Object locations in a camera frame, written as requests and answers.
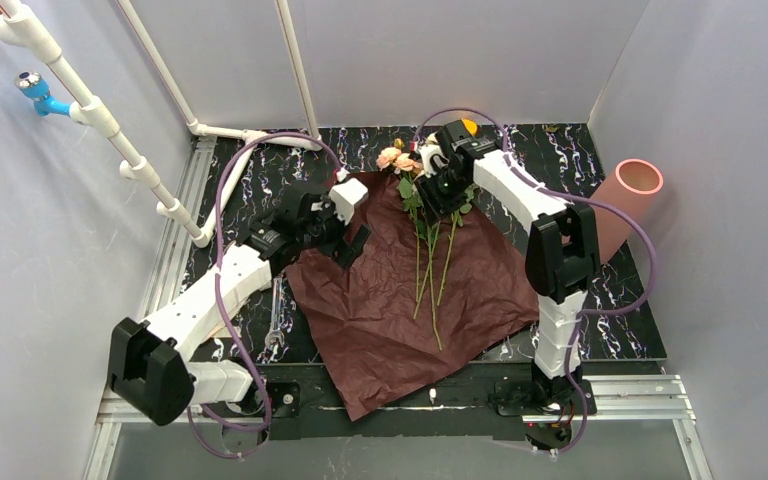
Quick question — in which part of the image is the red flower bouquet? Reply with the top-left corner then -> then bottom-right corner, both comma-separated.
376,138 -> 477,351

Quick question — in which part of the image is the maroon wrapping paper sheet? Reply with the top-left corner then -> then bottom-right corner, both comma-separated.
286,172 -> 538,421

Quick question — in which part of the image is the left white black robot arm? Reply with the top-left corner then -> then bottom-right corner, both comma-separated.
107,179 -> 370,426

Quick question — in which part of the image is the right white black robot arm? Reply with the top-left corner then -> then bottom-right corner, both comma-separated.
409,120 -> 600,415

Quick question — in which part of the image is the pink cylindrical vase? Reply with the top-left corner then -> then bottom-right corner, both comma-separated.
590,159 -> 664,264

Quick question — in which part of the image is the small orange yellow cap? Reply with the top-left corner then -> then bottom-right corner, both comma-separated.
461,118 -> 479,136

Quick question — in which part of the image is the blue pipe fitting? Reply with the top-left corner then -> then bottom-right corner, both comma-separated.
14,71 -> 70,117

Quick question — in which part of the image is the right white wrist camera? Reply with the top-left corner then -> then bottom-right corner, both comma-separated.
415,134 -> 449,177

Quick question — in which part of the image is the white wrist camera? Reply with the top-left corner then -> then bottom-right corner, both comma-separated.
415,134 -> 449,177
328,168 -> 368,225

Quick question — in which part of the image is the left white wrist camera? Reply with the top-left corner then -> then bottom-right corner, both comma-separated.
328,168 -> 368,225

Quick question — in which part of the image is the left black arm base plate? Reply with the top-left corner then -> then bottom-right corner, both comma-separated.
208,382 -> 301,418

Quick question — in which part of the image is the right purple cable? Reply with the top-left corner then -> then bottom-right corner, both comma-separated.
413,107 -> 659,458

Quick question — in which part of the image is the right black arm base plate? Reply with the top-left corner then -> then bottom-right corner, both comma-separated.
488,377 -> 597,417

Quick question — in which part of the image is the aluminium rail frame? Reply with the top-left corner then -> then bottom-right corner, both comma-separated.
84,135 -> 713,480

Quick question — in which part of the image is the white pvc pipe frame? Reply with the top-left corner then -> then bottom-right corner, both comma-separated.
0,0 -> 324,249

